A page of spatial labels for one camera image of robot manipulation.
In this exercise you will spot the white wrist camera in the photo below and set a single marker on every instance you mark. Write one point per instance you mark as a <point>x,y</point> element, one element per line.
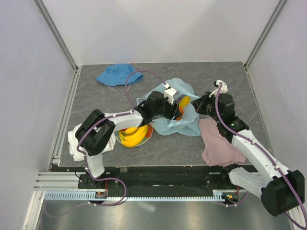
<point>220,86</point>
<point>169,93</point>

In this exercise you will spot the pink folded cloth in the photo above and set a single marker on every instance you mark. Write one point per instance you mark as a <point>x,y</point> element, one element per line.
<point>218,151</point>

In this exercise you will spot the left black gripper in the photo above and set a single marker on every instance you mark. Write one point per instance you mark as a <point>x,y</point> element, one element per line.
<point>173,111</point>

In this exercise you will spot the orange persimmon fruit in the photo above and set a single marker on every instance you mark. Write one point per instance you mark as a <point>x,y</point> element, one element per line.
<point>181,112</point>

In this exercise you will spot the blue bucket hat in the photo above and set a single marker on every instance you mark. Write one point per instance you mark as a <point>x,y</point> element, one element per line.
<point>115,75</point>

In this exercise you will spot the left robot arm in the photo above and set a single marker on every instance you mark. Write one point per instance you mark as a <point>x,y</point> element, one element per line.
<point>96,131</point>

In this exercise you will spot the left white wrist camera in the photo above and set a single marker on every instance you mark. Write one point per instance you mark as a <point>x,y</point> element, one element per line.
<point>169,93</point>

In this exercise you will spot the round fruit plate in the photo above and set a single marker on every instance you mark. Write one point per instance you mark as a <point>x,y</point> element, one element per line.
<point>148,135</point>

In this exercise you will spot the white printed t-shirt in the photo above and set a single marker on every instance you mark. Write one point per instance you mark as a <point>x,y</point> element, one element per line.
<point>73,143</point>

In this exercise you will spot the light blue plastic bag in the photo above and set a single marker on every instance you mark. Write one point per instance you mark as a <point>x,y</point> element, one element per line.
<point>188,124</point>

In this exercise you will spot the white slotted cable duct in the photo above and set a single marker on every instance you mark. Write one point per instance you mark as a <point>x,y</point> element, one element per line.
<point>94,196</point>

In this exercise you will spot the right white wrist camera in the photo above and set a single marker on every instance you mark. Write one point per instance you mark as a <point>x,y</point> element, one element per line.
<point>220,86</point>

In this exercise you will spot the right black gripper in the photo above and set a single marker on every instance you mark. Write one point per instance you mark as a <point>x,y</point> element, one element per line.
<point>199,104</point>

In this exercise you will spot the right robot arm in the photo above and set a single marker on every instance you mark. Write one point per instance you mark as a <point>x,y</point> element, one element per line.
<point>278,188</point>

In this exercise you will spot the yellow lemon fruit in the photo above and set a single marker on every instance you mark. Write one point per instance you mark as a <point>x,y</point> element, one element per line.
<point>184,102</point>

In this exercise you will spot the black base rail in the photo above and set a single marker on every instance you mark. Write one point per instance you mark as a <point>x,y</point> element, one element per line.
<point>144,176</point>

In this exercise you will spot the yellow banana bunch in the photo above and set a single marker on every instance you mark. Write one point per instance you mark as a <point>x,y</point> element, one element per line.
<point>132,137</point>

